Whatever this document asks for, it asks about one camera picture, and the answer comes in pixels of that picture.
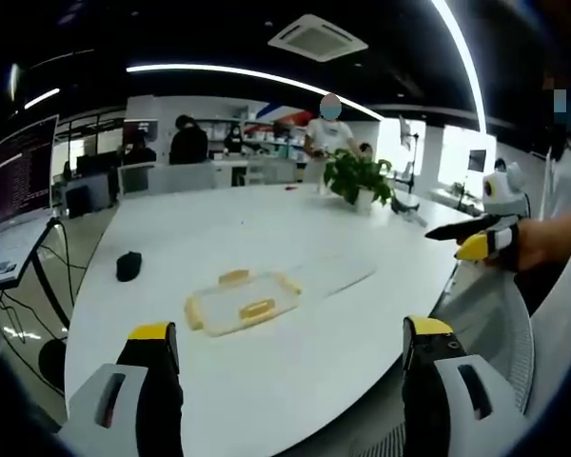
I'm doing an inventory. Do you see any curved ceiling light strip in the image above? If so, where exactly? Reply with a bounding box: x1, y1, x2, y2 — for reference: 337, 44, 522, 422
430, 0, 487, 137

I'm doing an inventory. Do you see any clear plastic sheet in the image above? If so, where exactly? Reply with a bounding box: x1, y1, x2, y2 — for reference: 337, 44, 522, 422
285, 254, 378, 299

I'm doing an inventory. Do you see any black cable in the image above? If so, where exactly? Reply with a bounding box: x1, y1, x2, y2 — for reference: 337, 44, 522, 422
0, 216, 89, 396

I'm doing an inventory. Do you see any long ceiling light strip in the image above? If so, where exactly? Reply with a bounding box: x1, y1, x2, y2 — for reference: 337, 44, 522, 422
126, 64, 386, 123

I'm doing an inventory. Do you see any clear plastic food container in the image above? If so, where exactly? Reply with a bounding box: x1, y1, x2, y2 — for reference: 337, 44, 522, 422
184, 268, 303, 339

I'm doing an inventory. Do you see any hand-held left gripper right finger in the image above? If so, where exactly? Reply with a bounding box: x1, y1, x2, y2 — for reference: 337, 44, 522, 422
401, 315, 529, 457

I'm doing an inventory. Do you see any ceiling air conditioner vent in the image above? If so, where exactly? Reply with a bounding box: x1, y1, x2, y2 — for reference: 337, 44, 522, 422
266, 12, 370, 63

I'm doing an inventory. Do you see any black desk lamp stand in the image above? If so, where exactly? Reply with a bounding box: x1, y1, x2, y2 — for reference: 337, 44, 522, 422
393, 132, 423, 196

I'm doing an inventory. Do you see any person's right hand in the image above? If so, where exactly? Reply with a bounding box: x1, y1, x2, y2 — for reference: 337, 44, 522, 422
480, 219, 568, 272

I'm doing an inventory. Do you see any white desk divider panel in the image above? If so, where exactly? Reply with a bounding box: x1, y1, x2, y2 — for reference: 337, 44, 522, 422
117, 160, 218, 197

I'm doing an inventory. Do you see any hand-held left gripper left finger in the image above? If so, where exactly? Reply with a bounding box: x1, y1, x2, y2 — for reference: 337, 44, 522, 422
58, 322, 186, 457

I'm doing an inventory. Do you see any small black pouch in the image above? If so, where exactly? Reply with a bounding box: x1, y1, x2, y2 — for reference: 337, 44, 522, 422
115, 250, 145, 283

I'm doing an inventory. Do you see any computer monitor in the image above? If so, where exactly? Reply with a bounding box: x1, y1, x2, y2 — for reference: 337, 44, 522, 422
0, 113, 60, 229

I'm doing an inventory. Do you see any green potted plant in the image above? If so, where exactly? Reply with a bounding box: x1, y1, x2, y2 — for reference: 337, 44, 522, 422
323, 148, 395, 213

